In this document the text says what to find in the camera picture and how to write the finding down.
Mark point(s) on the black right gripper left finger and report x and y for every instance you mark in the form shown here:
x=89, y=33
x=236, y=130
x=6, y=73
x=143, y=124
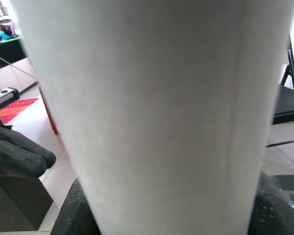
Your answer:
x=74, y=215

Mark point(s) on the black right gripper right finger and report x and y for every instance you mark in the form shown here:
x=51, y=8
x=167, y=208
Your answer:
x=276, y=215

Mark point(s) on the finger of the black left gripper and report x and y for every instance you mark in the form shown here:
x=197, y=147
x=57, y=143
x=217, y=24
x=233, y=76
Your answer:
x=14, y=147
x=19, y=167

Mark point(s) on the white plastic table leg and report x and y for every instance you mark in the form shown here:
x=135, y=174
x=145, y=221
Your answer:
x=161, y=110

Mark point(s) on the red floor mat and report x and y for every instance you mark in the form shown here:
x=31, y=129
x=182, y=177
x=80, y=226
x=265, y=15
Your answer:
x=14, y=110

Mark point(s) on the black desk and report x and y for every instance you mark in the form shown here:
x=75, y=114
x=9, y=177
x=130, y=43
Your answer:
x=7, y=52

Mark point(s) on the black folding chair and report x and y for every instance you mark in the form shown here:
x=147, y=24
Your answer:
x=291, y=105

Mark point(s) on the teal object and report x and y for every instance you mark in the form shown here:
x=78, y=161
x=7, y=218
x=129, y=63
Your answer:
x=3, y=35

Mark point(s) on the purple black container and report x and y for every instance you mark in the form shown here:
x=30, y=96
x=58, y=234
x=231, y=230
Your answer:
x=7, y=28

